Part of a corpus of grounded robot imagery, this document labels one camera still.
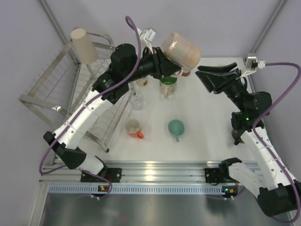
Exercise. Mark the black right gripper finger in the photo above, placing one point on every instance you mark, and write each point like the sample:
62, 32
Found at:
217, 69
209, 80

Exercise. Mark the floral mug green inside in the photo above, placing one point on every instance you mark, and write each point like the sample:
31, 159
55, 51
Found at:
167, 86

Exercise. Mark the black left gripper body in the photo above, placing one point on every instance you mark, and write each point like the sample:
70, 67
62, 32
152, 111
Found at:
156, 58

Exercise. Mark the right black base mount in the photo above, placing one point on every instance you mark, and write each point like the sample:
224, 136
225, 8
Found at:
220, 174

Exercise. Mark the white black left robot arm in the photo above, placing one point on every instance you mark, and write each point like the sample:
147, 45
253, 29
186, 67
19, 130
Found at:
127, 65

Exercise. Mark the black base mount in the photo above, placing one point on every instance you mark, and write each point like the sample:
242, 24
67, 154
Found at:
109, 173
220, 174

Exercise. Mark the perforated cable duct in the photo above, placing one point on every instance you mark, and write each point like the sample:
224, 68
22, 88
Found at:
138, 189

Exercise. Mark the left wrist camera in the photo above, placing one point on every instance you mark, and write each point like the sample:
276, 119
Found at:
146, 37

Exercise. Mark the tall beige cup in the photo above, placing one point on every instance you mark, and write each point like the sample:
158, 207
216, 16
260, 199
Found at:
84, 46

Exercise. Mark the steel cup with cork base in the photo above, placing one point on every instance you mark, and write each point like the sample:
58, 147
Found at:
185, 74

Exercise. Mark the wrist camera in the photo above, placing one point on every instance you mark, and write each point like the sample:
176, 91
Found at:
146, 37
252, 64

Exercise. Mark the teal green mug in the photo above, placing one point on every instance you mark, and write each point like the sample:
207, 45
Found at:
176, 128

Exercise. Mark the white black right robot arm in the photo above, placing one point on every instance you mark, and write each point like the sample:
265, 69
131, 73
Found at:
276, 190

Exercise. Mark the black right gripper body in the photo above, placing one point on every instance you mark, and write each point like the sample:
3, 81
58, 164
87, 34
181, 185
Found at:
233, 88

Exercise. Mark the aluminium mounting rail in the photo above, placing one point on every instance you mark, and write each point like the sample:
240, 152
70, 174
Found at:
148, 172

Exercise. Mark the dark brown mug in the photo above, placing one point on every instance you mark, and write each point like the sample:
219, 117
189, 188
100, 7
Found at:
236, 134

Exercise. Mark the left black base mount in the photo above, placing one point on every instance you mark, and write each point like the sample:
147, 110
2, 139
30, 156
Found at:
109, 173

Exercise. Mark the clear glass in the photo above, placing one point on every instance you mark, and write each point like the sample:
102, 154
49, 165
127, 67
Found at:
136, 101

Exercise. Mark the stainless steel dish rack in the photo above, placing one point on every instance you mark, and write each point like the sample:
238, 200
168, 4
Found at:
65, 84

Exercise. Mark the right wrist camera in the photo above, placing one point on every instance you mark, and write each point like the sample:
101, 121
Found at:
252, 64

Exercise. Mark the steel cup with brown band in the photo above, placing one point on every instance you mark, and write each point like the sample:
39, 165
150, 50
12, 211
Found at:
142, 82

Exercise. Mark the iridescent pink mug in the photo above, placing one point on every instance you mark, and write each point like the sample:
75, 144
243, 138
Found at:
181, 51

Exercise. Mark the orange mug white inside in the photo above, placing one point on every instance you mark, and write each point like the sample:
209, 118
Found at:
133, 128

